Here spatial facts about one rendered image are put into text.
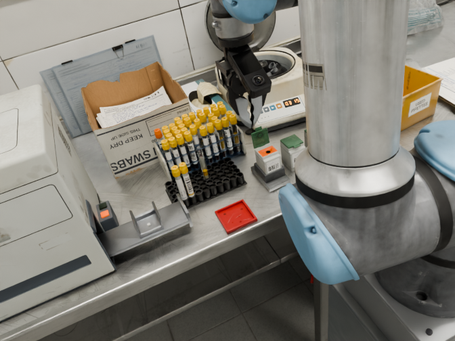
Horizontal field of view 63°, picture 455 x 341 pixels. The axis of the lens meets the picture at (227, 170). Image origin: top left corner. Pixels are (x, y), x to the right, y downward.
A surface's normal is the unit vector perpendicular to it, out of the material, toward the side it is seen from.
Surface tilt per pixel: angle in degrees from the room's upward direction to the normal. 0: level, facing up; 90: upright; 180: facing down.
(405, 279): 71
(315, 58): 86
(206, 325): 0
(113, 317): 0
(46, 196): 90
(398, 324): 90
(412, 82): 90
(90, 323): 0
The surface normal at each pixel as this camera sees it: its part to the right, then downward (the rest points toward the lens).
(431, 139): 0.01, -0.78
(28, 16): 0.40, 0.53
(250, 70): 0.00, -0.41
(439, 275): -0.37, 0.39
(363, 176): -0.16, -0.23
